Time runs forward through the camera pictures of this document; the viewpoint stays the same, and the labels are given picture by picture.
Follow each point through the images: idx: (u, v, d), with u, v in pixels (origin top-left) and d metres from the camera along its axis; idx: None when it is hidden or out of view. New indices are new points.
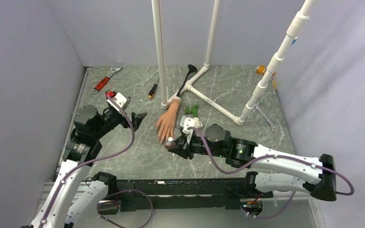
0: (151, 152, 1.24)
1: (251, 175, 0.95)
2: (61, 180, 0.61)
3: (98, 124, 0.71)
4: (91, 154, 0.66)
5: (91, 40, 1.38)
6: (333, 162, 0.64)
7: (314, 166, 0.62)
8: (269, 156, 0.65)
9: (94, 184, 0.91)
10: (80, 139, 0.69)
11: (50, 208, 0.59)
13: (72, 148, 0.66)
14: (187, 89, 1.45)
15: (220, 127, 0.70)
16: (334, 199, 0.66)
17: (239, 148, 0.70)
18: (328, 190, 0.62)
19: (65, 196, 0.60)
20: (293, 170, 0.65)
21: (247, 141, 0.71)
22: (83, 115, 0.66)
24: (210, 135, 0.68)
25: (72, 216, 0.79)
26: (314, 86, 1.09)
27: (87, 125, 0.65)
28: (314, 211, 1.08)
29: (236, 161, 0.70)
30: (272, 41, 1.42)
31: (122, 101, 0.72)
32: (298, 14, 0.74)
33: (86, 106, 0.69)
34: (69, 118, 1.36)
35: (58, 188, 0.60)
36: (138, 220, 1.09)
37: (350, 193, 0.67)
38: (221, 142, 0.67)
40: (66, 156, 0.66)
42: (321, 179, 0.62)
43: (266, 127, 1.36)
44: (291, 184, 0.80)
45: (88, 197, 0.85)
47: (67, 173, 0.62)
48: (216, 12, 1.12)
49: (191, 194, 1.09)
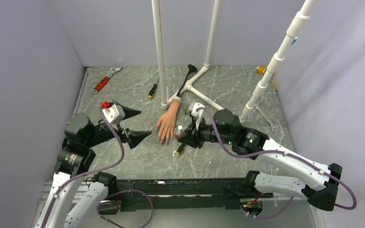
0: (151, 152, 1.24)
1: (253, 174, 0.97)
2: (53, 194, 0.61)
3: (90, 133, 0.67)
4: (83, 164, 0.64)
5: (91, 40, 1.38)
6: (340, 172, 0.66)
7: (322, 173, 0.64)
8: (279, 153, 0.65)
9: (94, 185, 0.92)
10: (72, 148, 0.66)
11: (44, 223, 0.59)
13: (63, 159, 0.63)
14: (187, 89, 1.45)
15: (229, 110, 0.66)
16: (330, 208, 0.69)
17: (249, 137, 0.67)
18: (328, 198, 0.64)
19: (59, 210, 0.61)
20: (300, 172, 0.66)
21: (258, 132, 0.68)
22: (74, 125, 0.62)
24: (218, 118, 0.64)
25: (71, 222, 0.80)
26: (314, 86, 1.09)
27: (79, 135, 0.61)
28: (313, 211, 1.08)
29: (243, 149, 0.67)
30: (272, 41, 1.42)
31: (113, 115, 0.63)
32: (298, 14, 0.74)
33: (78, 114, 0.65)
34: (69, 118, 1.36)
35: (52, 202, 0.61)
36: (138, 220, 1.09)
37: (351, 207, 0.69)
38: (228, 126, 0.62)
40: (58, 168, 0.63)
42: (325, 186, 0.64)
43: (266, 127, 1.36)
44: (290, 187, 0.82)
45: (87, 200, 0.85)
47: (60, 187, 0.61)
48: (216, 12, 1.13)
49: (191, 194, 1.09)
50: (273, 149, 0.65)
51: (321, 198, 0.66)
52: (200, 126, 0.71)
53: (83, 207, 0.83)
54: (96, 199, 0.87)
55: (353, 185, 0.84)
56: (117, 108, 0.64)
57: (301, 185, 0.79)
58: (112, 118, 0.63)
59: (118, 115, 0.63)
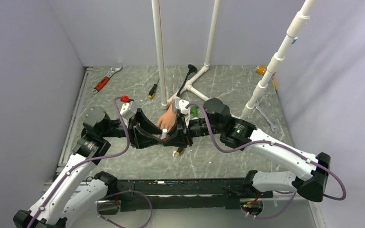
0: (151, 152, 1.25)
1: (252, 174, 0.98)
2: (66, 172, 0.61)
3: (107, 126, 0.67)
4: (100, 152, 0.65)
5: (91, 39, 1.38)
6: (329, 161, 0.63)
7: (309, 161, 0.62)
8: (266, 142, 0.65)
9: (94, 182, 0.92)
10: (90, 137, 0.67)
11: (50, 197, 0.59)
13: (83, 144, 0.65)
14: (187, 89, 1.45)
15: (220, 101, 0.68)
16: (320, 200, 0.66)
17: (236, 128, 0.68)
18: (315, 189, 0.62)
19: (66, 188, 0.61)
20: (287, 162, 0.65)
21: (246, 123, 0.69)
22: (92, 118, 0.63)
24: (208, 107, 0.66)
25: (67, 211, 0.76)
26: (314, 86, 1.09)
27: (95, 128, 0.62)
28: (314, 211, 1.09)
29: (230, 139, 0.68)
30: (272, 41, 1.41)
31: (123, 113, 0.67)
32: (298, 14, 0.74)
33: (96, 107, 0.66)
34: (69, 118, 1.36)
35: (62, 178, 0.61)
36: (138, 221, 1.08)
37: (343, 198, 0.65)
38: (218, 115, 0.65)
40: (76, 149, 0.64)
42: (312, 175, 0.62)
43: (266, 127, 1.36)
44: (282, 181, 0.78)
45: (87, 194, 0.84)
47: (73, 166, 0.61)
48: (216, 12, 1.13)
49: (191, 194, 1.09)
50: (260, 139, 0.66)
51: (308, 189, 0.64)
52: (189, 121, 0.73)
53: (81, 199, 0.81)
54: (94, 198, 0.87)
55: (353, 185, 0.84)
56: (132, 104, 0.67)
57: (292, 178, 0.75)
58: (123, 111, 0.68)
59: (129, 110, 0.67)
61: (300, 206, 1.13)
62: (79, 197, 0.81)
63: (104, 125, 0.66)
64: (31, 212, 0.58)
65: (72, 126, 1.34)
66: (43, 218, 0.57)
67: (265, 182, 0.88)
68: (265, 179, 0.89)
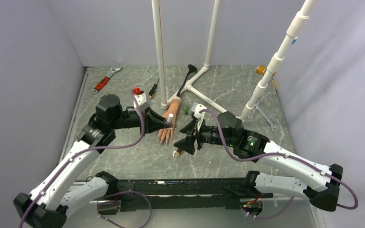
0: (151, 152, 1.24)
1: (253, 174, 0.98)
2: (69, 158, 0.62)
3: (117, 114, 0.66)
4: (103, 141, 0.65)
5: (91, 39, 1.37)
6: (341, 173, 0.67)
7: (323, 174, 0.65)
8: (280, 155, 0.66)
9: (95, 179, 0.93)
10: (96, 125, 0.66)
11: (51, 183, 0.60)
13: (88, 131, 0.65)
14: (187, 89, 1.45)
15: (232, 115, 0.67)
16: (333, 209, 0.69)
17: (250, 140, 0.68)
18: (330, 200, 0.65)
19: (68, 175, 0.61)
20: (302, 174, 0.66)
21: (259, 135, 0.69)
22: (106, 103, 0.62)
24: (222, 121, 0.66)
25: (67, 200, 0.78)
26: (314, 86, 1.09)
27: (106, 114, 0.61)
28: (314, 211, 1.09)
29: (244, 152, 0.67)
30: (272, 41, 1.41)
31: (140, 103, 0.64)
32: (298, 14, 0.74)
33: (110, 94, 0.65)
34: (69, 117, 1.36)
35: (64, 165, 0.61)
36: (138, 220, 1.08)
37: (354, 207, 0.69)
38: (231, 129, 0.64)
40: (81, 136, 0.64)
42: (327, 187, 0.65)
43: (266, 127, 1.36)
44: (292, 188, 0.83)
45: (88, 188, 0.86)
47: (76, 153, 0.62)
48: (216, 13, 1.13)
49: (191, 194, 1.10)
50: (274, 152, 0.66)
51: (322, 200, 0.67)
52: (202, 128, 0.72)
53: (82, 193, 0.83)
54: (94, 194, 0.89)
55: (353, 185, 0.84)
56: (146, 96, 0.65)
57: (302, 186, 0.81)
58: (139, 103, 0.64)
59: (144, 102, 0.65)
61: (300, 206, 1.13)
62: (78, 191, 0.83)
63: (116, 112, 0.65)
64: (31, 195, 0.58)
65: (72, 126, 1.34)
66: (43, 204, 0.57)
67: (272, 185, 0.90)
68: (272, 183, 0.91)
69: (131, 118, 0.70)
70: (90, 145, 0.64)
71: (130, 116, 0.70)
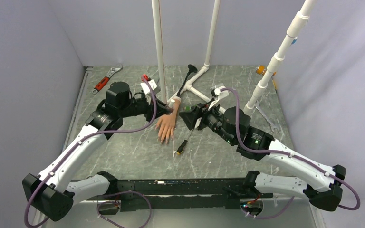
0: (151, 152, 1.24)
1: (253, 174, 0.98)
2: (78, 141, 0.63)
3: (127, 101, 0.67)
4: (111, 126, 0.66)
5: (91, 39, 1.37)
6: (344, 174, 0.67)
7: (327, 175, 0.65)
8: (285, 154, 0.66)
9: (98, 176, 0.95)
10: (105, 111, 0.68)
11: (60, 165, 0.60)
13: (96, 117, 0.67)
14: (187, 89, 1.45)
15: (241, 111, 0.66)
16: (332, 210, 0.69)
17: (254, 137, 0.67)
18: (331, 200, 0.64)
19: (77, 157, 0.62)
20: (306, 174, 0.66)
21: (264, 133, 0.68)
22: (116, 89, 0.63)
24: (229, 118, 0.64)
25: (73, 188, 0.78)
26: (314, 86, 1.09)
27: (116, 100, 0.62)
28: (314, 210, 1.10)
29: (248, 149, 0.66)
30: (272, 41, 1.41)
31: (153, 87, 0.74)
32: (298, 14, 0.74)
33: (120, 81, 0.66)
34: (69, 117, 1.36)
35: (73, 147, 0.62)
36: (139, 220, 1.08)
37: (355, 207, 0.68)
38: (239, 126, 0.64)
40: (89, 121, 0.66)
42: (330, 188, 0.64)
43: (266, 127, 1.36)
44: (291, 188, 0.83)
45: (91, 183, 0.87)
47: (85, 136, 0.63)
48: (216, 12, 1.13)
49: (191, 194, 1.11)
50: (279, 150, 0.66)
51: (322, 200, 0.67)
52: (212, 111, 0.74)
53: (87, 185, 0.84)
54: (96, 191, 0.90)
55: (353, 185, 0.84)
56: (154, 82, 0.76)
57: (302, 186, 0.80)
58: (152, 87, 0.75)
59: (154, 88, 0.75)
61: (300, 206, 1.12)
62: (85, 183, 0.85)
63: (125, 99, 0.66)
64: (40, 176, 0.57)
65: (72, 126, 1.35)
66: (52, 184, 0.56)
67: (272, 186, 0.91)
68: (272, 183, 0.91)
69: (139, 107, 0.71)
70: (98, 128, 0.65)
71: (138, 104, 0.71)
